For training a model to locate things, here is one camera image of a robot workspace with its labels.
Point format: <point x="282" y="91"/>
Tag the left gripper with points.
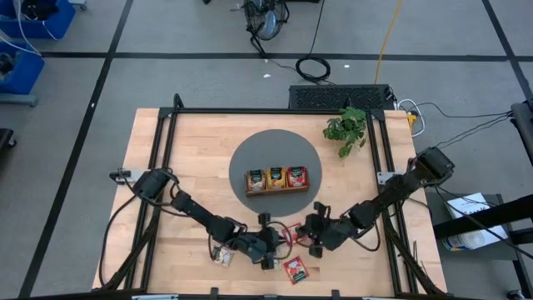
<point x="256" y="245"/>

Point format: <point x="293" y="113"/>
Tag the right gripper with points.
<point x="331" y="233"/>

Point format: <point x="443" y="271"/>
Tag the beige tea packet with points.
<point x="277" y="264"/>
<point x="222" y="255"/>
<point x="255" y="180"/>

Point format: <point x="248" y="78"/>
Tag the red tea packet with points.
<point x="291" y="234"/>
<point x="296" y="270"/>
<point x="297" y="177"/>

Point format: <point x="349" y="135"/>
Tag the wooden tea box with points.
<point x="275" y="191"/>

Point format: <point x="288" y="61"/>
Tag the orange tea packet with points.
<point x="275" y="178"/>

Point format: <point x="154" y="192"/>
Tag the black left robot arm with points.
<point x="200" y="212"/>

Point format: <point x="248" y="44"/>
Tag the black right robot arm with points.
<point x="395" y="191"/>

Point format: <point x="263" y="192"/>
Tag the grey round mat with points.
<point x="275" y="150"/>

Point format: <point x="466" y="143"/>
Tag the potted green plant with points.
<point x="347" y="127"/>

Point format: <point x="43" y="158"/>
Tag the yellow power plug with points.
<point x="411" y="119"/>

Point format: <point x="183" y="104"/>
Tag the white paper sheet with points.
<point x="466" y="204"/>

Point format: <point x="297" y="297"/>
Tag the black metal beam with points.
<point x="483" y="216"/>

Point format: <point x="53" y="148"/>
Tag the black floor fan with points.
<point x="266" y="18"/>

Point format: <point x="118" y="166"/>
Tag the black caster base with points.
<point x="6" y="139"/>

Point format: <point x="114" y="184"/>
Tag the blue plastic bin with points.
<point x="58" y="25"/>
<point x="25" y="75"/>

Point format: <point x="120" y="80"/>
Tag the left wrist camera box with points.
<point x="264" y="219"/>

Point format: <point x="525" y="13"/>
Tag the black aluminium table frame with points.
<point x="250" y="111"/>

